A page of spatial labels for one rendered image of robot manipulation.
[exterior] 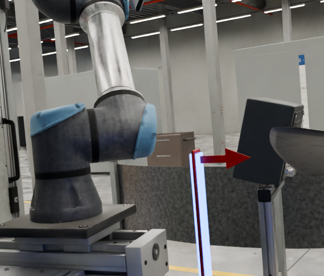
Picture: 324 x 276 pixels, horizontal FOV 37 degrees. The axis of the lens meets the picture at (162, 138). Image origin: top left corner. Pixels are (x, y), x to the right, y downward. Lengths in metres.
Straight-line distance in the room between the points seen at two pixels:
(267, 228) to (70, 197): 0.43
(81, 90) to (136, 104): 9.83
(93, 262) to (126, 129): 0.27
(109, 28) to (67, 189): 0.42
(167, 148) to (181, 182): 4.84
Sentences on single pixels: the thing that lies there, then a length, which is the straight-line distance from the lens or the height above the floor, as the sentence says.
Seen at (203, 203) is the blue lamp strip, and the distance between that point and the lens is 0.57.
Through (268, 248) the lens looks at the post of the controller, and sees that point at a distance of 1.12.
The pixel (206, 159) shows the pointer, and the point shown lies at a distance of 0.56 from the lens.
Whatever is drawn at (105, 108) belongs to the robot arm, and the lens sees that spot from 1.03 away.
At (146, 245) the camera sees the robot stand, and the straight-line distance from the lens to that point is 0.95.
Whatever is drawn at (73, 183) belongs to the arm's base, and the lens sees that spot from 0.99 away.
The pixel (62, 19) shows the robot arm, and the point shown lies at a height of 1.49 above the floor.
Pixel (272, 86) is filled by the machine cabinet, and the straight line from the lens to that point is 6.96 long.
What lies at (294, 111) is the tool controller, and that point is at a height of 1.22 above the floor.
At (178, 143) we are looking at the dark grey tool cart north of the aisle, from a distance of 7.26.
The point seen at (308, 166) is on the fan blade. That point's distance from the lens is 0.62.
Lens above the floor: 1.24
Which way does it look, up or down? 3 degrees down
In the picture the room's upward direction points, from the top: 5 degrees counter-clockwise
